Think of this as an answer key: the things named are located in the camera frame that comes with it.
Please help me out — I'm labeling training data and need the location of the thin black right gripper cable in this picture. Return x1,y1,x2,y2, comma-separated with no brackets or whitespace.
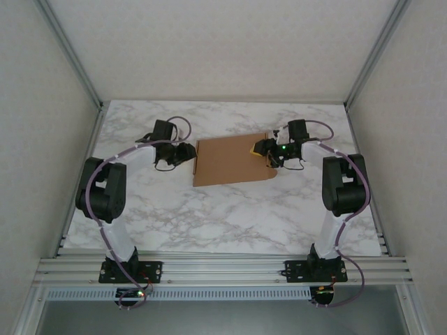
284,157,305,172

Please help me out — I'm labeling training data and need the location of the small circuit board with LEDs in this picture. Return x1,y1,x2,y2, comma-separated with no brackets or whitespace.
116,288,147,300

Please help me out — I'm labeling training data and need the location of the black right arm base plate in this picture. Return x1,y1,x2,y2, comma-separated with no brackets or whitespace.
284,260,349,283

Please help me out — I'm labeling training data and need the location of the brown cardboard box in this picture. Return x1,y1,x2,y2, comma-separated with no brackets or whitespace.
191,131,279,188

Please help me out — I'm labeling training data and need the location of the aluminium corner post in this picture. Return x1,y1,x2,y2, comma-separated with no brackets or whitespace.
344,0,413,109
34,0,105,110

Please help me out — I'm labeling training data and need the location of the round black board plate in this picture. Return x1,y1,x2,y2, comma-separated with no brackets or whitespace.
312,285,336,305

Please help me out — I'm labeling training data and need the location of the aluminium left side rail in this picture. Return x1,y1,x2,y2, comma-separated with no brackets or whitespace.
52,104,108,258

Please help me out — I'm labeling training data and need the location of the aluminium left corner post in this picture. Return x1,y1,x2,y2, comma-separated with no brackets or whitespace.
34,0,105,110

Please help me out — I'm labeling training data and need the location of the aluminium right corner post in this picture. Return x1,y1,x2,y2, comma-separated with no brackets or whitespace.
344,0,413,109

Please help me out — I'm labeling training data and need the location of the aluminium mounting rail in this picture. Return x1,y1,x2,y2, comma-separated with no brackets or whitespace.
33,256,416,289

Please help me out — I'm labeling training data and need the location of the slotted grey cable duct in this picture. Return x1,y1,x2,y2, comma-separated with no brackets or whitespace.
45,286,312,302

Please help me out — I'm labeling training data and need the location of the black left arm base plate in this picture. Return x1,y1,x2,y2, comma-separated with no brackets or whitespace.
98,260,164,284

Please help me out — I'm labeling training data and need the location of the aluminium right side rail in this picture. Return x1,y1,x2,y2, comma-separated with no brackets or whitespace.
345,104,390,255

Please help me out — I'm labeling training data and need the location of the aluminium lower frame bar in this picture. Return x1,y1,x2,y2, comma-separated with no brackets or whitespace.
394,284,432,335
10,285,48,335

